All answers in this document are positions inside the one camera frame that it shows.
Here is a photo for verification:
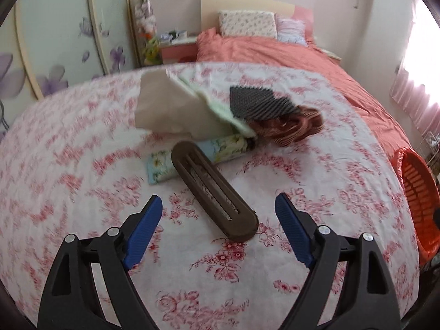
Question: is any pink floral tablecloth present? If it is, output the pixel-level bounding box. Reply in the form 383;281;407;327
0;61;423;330

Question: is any wardrobe with flower print doors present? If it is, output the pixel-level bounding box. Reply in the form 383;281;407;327
0;0;139;101

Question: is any white tissue paper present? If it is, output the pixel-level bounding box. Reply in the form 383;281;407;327
134;69;235;142

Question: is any light green cloth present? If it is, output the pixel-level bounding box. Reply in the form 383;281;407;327
167;70;257;139

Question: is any pink curtain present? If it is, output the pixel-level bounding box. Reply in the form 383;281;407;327
389;7;440;132

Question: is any floral print pillow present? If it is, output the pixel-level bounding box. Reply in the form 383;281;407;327
218;10;278;39

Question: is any bed with salmon duvet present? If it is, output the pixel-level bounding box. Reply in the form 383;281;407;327
196;28;414;152

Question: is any reddish brown striped cloth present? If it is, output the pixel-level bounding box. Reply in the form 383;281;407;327
247;104;324;147

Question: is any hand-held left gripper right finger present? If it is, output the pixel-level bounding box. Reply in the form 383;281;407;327
274;192;402;330

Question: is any white wire rack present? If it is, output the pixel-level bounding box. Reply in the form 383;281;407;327
419;131;440;166

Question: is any orange plastic basket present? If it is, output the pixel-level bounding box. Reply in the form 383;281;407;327
391;147;440;266

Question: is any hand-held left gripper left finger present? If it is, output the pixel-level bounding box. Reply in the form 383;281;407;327
38;195;163;330

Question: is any light blue floral packet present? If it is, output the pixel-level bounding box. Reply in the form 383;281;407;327
147;134;255;185

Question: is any pink striped pillow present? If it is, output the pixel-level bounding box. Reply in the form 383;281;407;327
276;16;307;45

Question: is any clear tube of plush toys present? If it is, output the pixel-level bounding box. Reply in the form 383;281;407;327
131;0;163;67

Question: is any cream pink headboard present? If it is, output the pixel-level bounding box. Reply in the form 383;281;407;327
200;0;315;39

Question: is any black mesh pad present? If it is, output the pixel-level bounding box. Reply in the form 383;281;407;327
229;86;297;119

